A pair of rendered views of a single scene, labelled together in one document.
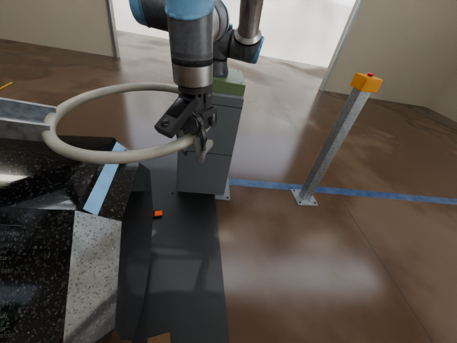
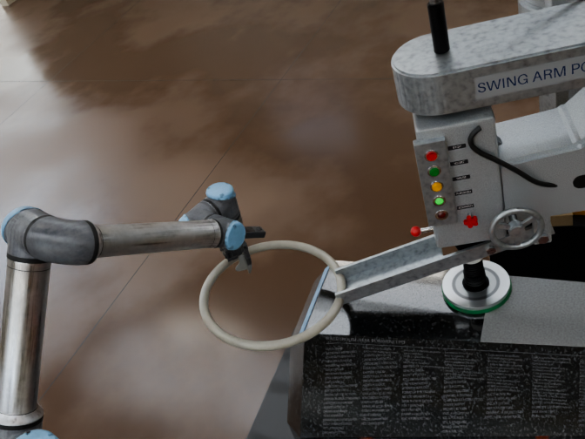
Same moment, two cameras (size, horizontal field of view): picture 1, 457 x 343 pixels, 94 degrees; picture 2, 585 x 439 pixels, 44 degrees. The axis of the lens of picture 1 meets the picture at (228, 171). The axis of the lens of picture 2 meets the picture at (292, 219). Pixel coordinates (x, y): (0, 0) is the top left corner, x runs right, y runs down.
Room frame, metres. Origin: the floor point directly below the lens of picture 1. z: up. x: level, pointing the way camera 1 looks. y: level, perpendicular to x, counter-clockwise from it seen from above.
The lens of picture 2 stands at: (1.71, 1.70, 2.62)
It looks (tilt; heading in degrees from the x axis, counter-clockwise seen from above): 38 degrees down; 227
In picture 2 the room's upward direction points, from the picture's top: 19 degrees counter-clockwise
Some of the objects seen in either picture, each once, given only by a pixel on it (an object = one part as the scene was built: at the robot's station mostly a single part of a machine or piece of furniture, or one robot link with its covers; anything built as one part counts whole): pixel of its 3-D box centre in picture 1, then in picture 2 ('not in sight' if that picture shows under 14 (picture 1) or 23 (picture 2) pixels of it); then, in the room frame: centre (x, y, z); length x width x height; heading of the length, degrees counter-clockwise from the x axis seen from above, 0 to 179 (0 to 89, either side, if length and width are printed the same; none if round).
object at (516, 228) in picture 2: not in sight; (514, 220); (0.29, 1.04, 1.22); 0.15 x 0.10 x 0.15; 122
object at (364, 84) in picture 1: (330, 148); not in sight; (1.51, -0.74, 0.54); 0.20 x 0.20 x 1.09; 14
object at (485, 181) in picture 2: not in sight; (487, 163); (0.21, 0.94, 1.34); 0.36 x 0.22 x 0.45; 122
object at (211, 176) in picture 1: (206, 139); not in sight; (1.47, 0.23, 0.43); 0.50 x 0.50 x 0.85; 10
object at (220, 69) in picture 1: (214, 63); not in sight; (1.47, 0.23, 0.98); 0.19 x 0.19 x 0.10
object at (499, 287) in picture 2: not in sight; (475, 284); (0.25, 0.87, 0.86); 0.21 x 0.21 x 0.01
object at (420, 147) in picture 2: not in sight; (436, 183); (0.39, 0.88, 1.39); 0.08 x 0.03 x 0.28; 122
